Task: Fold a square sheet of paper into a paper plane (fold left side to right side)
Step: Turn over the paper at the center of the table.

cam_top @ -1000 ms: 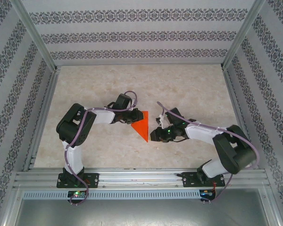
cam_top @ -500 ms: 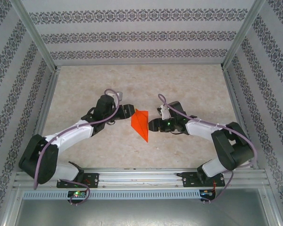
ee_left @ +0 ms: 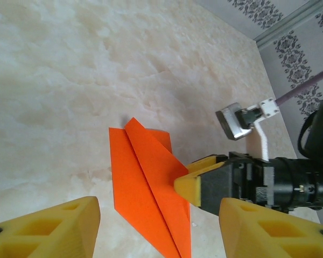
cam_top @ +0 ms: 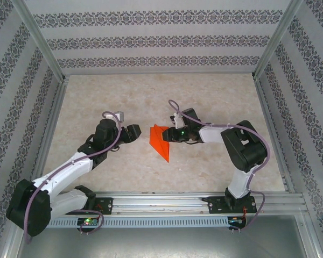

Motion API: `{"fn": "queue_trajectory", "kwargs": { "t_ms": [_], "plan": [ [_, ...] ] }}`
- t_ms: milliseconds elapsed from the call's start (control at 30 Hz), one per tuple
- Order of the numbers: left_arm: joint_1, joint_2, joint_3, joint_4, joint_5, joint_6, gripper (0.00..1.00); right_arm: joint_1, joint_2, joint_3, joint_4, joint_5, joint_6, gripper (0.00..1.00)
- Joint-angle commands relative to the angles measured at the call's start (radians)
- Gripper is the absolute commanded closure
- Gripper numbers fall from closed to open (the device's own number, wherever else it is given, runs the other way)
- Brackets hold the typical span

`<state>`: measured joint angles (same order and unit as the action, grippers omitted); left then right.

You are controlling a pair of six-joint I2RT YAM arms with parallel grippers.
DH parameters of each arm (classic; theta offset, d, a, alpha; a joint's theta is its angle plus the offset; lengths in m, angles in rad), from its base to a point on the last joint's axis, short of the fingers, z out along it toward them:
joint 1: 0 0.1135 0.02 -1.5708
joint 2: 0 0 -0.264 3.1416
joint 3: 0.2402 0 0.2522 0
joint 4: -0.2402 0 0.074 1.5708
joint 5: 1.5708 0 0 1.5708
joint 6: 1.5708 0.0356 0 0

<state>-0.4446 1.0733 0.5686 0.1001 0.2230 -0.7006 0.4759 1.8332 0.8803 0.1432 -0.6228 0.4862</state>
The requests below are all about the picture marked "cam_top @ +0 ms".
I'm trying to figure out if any orange paper sheet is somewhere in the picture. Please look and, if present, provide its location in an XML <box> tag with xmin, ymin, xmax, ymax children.
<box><xmin>150</xmin><ymin>125</ymin><xmax>171</xmax><ymax>163</ymax></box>

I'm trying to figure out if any grey sheet metal tray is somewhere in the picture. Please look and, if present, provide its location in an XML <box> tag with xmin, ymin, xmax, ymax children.
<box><xmin>16</xmin><ymin>227</ymin><xmax>318</xmax><ymax>258</ymax></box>

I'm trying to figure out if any left controller board with LEDs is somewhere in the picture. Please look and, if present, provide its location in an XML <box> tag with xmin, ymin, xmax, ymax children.
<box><xmin>77</xmin><ymin>217</ymin><xmax>100</xmax><ymax>226</ymax></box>

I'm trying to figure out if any controller board with leds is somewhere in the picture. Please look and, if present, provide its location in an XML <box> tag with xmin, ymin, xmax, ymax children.
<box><xmin>77</xmin><ymin>217</ymin><xmax>100</xmax><ymax>226</ymax></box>
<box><xmin>228</xmin><ymin>217</ymin><xmax>247</xmax><ymax>226</ymax></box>

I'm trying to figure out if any right controller board with LEDs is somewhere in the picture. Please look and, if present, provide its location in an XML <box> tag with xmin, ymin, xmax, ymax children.
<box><xmin>228</xmin><ymin>217</ymin><xmax>247</xmax><ymax>226</ymax></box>

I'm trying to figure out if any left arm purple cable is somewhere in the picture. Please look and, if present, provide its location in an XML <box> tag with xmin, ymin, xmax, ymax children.
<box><xmin>23</xmin><ymin>111</ymin><xmax>123</xmax><ymax>245</ymax></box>

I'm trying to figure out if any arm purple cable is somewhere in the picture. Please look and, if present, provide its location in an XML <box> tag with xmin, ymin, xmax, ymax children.
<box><xmin>23</xmin><ymin>111</ymin><xmax>123</xmax><ymax>245</ymax></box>
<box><xmin>168</xmin><ymin>99</ymin><xmax>272</xmax><ymax>233</ymax></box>

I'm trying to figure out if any aluminium side rail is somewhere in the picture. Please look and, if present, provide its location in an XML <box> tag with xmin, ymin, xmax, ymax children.
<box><xmin>26</xmin><ymin>75</ymin><xmax>71</xmax><ymax>196</ymax></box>
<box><xmin>252</xmin><ymin>75</ymin><xmax>296</xmax><ymax>194</ymax></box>

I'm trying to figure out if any aluminium mounting rail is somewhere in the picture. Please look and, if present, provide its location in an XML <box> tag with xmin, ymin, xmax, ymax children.
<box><xmin>15</xmin><ymin>192</ymin><xmax>307</xmax><ymax>216</ymax></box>

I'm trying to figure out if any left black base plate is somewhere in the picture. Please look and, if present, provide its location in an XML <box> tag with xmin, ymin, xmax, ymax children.
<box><xmin>93</xmin><ymin>197</ymin><xmax>114</xmax><ymax>216</ymax></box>

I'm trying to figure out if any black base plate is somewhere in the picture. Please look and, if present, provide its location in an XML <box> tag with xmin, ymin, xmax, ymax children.
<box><xmin>208</xmin><ymin>196</ymin><xmax>257</xmax><ymax>215</ymax></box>
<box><xmin>93</xmin><ymin>197</ymin><xmax>114</xmax><ymax>216</ymax></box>

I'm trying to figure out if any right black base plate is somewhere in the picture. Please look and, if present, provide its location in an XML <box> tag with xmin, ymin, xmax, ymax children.
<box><xmin>208</xmin><ymin>196</ymin><xmax>257</xmax><ymax>215</ymax></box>

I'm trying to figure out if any slotted grey cable duct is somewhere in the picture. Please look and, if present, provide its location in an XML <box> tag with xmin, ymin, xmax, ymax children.
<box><xmin>50</xmin><ymin>217</ymin><xmax>229</xmax><ymax>228</ymax></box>

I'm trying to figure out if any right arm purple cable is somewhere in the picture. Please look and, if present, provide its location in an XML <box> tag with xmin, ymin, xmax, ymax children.
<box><xmin>168</xmin><ymin>99</ymin><xmax>272</xmax><ymax>233</ymax></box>

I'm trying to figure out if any aluminium corner post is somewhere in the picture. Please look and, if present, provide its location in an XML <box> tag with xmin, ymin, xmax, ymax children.
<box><xmin>12</xmin><ymin>0</ymin><xmax>66</xmax><ymax>81</ymax></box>
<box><xmin>252</xmin><ymin>0</ymin><xmax>304</xmax><ymax>80</ymax></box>

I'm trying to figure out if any aluminium frame bar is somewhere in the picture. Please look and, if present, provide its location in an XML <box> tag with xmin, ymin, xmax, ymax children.
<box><xmin>296</xmin><ymin>214</ymin><xmax>322</xmax><ymax>258</ymax></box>
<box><xmin>1</xmin><ymin>233</ymin><xmax>24</xmax><ymax>258</ymax></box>

